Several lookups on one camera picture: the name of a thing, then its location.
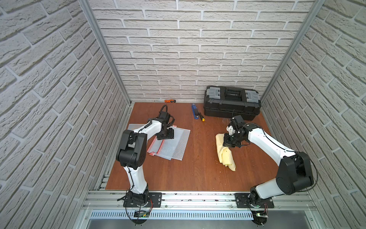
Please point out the white mesh document bag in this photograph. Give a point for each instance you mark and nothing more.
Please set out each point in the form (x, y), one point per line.
(175, 148)
(135, 126)

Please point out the aluminium front rail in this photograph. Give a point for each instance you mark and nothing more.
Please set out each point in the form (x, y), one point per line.
(198, 200)

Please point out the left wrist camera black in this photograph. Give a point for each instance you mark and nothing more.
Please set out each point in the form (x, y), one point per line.
(166, 119)

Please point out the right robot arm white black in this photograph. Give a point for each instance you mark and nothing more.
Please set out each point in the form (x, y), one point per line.
(294, 168)

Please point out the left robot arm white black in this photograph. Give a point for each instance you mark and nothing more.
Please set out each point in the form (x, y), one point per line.
(132, 153)

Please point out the black plastic toolbox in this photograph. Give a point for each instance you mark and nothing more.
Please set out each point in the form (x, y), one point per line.
(227, 102)

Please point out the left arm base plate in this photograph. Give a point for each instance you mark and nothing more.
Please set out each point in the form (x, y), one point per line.
(152, 199)

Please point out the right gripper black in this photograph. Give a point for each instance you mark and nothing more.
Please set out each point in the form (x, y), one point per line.
(227, 143)

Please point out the orange black utility knife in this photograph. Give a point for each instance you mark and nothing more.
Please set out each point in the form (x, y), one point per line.
(170, 101)

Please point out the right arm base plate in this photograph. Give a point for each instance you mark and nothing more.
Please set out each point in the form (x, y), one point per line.
(250, 200)

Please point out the black yellow screwdriver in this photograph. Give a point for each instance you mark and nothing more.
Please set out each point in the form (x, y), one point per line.
(201, 117)

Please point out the yellow cleaning cloth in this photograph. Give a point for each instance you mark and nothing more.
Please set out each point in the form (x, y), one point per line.
(224, 153)

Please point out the red zipper mesh document bag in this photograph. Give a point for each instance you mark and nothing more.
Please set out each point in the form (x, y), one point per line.
(156, 147)

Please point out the blue tool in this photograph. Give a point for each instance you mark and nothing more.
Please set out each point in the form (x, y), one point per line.
(195, 111)

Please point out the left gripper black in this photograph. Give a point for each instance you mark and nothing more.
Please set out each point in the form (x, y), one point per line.
(165, 134)

